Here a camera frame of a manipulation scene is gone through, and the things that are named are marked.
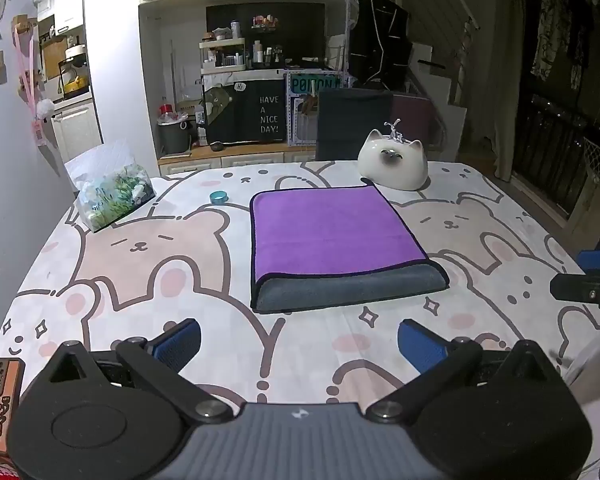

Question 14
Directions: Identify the teal framed sign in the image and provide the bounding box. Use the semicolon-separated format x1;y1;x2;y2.
286;72;342;96

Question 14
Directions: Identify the dark hanging garment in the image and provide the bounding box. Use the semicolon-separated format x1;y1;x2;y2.
567;0;597;92

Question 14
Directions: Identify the black jacket with white trim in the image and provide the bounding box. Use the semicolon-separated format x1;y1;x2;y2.
352;0;414;88

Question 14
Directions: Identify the maroon chair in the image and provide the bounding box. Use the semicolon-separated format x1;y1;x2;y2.
391;94;448;153

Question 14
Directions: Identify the orange printed phone case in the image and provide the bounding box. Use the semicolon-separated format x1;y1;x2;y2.
0;357;26;457

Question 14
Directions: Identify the purple and grey towel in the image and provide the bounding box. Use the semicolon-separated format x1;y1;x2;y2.
249;184;451;314

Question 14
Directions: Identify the dark chair back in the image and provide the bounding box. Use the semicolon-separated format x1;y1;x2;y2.
316;89;395;162

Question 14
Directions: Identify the black balcony railing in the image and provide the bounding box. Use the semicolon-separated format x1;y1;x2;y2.
514;89;600;222

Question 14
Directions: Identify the patterned hanging garment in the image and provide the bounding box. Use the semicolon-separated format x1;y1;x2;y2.
530;0;569;81

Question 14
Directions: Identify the black printed cloth banner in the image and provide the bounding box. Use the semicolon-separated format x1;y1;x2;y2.
202;79;287;145

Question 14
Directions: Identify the grey trash bin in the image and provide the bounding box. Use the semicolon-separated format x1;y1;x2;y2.
158;119;191;156

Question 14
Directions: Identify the cartoon bear printed tablecloth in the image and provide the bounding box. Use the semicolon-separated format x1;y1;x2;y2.
0;157;600;480

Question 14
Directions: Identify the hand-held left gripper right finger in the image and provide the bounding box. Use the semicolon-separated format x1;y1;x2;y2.
366;319;568;423

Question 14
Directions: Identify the light curtain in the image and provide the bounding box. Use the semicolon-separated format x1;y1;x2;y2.
494;0;529;184

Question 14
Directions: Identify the white desktop organiser shelf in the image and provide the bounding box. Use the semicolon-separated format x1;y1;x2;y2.
199;37;246;71

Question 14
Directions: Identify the pink ribbon wall hanging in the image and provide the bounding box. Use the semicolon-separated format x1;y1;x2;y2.
13;22;57;147

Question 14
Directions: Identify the black wall panel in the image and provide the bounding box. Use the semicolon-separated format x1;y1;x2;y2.
206;2;326;69

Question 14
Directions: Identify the plastic bag of greens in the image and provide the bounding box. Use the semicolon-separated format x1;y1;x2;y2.
65;140;157;233

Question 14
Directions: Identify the white drawer cabinet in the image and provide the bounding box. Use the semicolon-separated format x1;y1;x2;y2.
157;143;321;177

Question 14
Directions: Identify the small silver figurine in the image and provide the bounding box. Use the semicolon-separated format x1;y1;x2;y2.
383;118;407;144

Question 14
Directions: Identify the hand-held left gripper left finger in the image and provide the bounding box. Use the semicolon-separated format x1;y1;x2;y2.
35;319;233;422

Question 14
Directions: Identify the white cat-shaped ceramic ornament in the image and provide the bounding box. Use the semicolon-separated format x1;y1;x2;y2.
357;129;428;192

